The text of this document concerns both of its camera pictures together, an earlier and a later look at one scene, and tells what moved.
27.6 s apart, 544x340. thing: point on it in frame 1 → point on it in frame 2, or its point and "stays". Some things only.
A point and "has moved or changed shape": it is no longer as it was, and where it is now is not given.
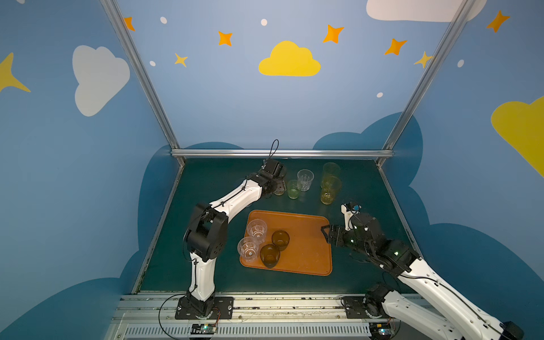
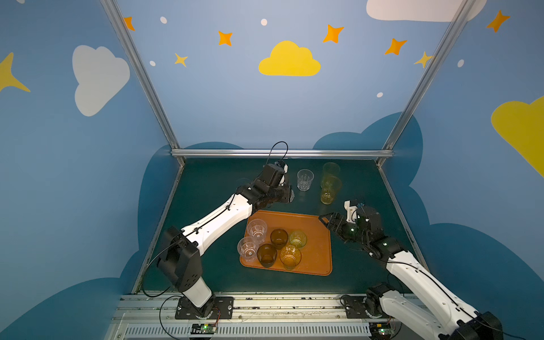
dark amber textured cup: (280, 238) stays
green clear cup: (293, 188) → (298, 239)
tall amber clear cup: (280, 188) has moved or changed shape
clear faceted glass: (248, 248) stays
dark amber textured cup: (269, 255) stays
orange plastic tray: (307, 251) stays
